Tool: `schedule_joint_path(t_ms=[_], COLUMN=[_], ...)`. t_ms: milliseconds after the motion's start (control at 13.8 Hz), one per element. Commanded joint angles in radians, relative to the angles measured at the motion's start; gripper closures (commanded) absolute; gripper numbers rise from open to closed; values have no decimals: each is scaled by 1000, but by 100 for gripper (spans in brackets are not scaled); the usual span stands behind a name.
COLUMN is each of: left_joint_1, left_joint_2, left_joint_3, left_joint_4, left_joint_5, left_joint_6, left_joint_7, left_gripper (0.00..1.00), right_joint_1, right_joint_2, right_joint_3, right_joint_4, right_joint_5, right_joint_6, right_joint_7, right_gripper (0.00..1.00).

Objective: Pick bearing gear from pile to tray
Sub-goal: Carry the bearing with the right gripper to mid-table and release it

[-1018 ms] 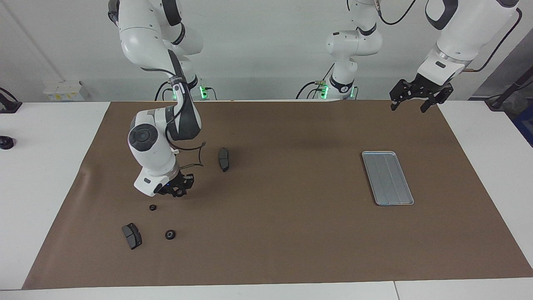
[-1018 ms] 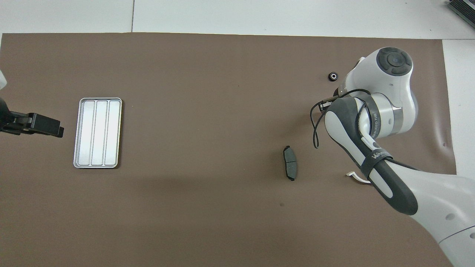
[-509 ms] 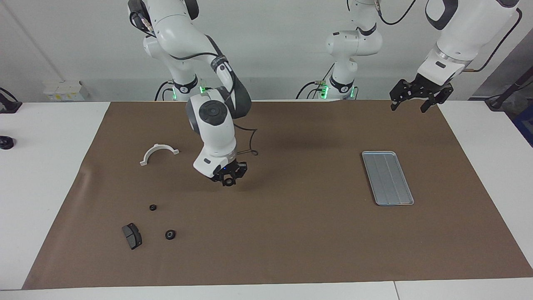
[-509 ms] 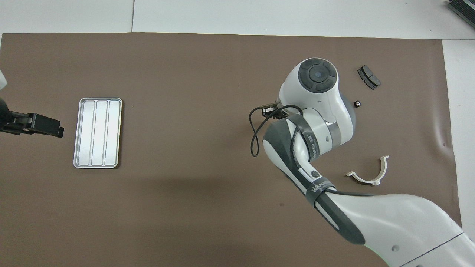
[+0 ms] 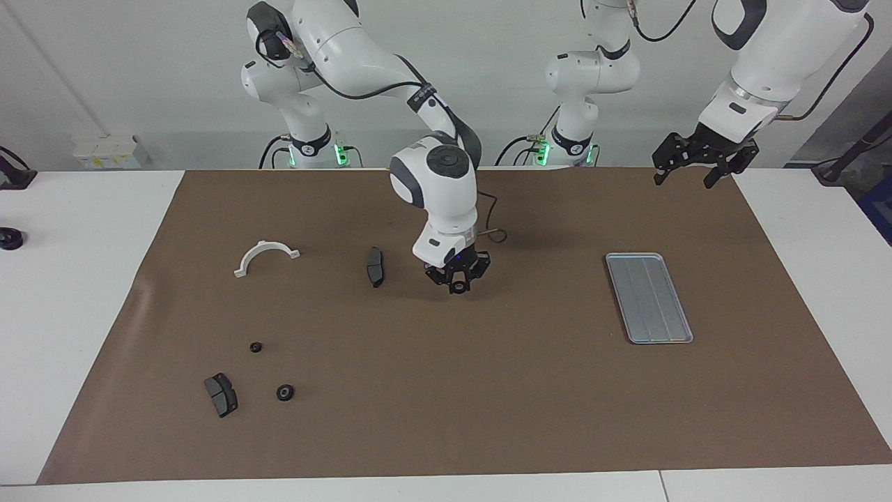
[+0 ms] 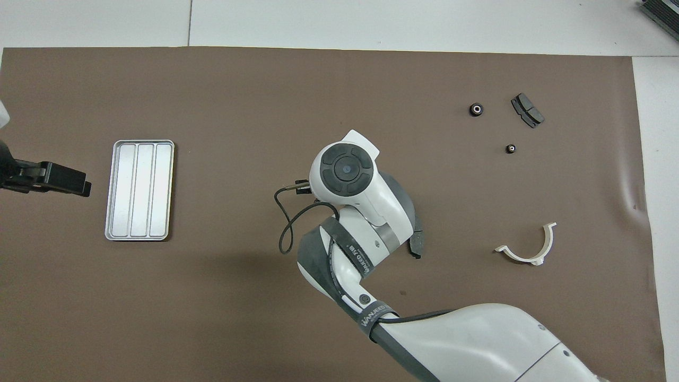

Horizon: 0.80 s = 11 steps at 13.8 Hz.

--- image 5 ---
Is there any silver metal tray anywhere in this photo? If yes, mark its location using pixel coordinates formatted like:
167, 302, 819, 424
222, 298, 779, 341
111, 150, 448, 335
605, 252, 695, 345

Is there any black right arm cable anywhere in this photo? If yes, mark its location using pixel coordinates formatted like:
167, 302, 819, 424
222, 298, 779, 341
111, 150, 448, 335
252, 26, 509, 245

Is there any black table clamp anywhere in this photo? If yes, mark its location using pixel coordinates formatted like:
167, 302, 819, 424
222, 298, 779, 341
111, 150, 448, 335
0, 145, 38, 190

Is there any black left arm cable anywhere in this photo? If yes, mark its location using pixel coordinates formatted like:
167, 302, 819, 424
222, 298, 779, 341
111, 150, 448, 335
627, 0, 876, 123

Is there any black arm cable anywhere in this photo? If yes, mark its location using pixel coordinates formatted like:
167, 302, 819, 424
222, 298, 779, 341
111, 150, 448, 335
252, 26, 509, 245
627, 0, 876, 123

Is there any blue box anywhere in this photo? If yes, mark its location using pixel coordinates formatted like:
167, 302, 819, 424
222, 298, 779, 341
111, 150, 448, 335
859, 178, 892, 246

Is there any black left base cable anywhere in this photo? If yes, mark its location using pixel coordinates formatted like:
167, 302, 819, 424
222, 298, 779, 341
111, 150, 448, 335
495, 132, 553, 167

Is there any white half-ring plastic clamp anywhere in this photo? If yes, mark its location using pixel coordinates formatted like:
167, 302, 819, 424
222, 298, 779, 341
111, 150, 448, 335
233, 240, 301, 279

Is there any black right base cable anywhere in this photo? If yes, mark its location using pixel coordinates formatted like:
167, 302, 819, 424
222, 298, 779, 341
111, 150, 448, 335
259, 135, 289, 170

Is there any black base cable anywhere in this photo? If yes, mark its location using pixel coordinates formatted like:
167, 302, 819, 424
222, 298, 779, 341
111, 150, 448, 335
495, 132, 553, 167
259, 135, 289, 170

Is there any brown table mat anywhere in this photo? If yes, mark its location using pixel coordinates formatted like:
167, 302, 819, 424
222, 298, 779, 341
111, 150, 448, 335
36, 166, 892, 485

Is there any black stand pole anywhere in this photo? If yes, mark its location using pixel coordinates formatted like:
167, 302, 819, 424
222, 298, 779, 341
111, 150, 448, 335
812, 110, 892, 186

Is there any split dark grey brake pad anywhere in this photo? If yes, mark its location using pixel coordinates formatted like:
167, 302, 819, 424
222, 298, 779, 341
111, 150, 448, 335
203, 372, 239, 419

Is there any white wall socket box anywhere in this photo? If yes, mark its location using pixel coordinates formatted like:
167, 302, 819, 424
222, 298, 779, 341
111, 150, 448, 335
72, 135, 151, 170

